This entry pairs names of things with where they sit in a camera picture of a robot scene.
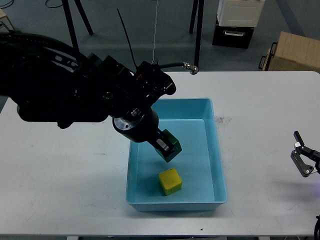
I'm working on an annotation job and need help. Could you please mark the black stand legs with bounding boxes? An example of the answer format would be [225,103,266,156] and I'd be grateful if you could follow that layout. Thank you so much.
[189,0,205,67]
[61,0,94,53]

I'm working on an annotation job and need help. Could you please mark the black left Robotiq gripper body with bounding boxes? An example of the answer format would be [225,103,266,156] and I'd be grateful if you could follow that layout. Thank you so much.
[112,108,159,143]

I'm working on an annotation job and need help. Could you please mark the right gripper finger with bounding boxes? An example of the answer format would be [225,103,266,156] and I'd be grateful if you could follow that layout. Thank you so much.
[290,130,320,178]

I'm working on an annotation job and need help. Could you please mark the black left stand legs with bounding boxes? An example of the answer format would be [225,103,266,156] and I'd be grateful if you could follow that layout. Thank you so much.
[61,0,94,53]

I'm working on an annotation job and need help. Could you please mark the cardboard box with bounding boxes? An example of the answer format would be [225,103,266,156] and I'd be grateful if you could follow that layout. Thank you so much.
[258,31,320,73]

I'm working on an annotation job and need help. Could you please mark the black right stand legs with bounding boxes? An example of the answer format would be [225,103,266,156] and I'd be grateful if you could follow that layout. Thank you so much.
[189,0,205,67]

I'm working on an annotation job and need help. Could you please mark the yellow wooden block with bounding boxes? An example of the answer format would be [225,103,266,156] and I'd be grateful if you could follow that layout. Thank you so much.
[158,167,183,196]

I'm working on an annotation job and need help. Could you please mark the green wooden block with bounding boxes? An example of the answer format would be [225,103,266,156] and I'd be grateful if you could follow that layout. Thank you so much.
[154,129,182,163]

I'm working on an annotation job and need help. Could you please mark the blue plastic bin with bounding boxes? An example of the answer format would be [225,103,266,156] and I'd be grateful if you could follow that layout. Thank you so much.
[126,98,228,212]

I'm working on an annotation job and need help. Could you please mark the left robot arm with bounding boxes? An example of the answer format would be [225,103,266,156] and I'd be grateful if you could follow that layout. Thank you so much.
[0,32,182,162]

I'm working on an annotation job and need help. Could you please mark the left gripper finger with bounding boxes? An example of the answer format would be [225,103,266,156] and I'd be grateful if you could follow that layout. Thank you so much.
[146,128,179,157]

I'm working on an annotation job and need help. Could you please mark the white hanging cable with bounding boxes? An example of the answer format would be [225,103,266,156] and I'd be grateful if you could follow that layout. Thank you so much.
[151,0,161,65]

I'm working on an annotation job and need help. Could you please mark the black drawer box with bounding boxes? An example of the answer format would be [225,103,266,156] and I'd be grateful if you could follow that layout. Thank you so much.
[212,19,255,49]

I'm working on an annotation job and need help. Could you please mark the wooden cabinet chair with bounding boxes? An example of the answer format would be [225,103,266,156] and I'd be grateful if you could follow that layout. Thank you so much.
[0,9,16,31]

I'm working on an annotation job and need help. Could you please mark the white storage box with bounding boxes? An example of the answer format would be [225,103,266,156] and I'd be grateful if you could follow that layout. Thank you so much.
[217,0,265,28]

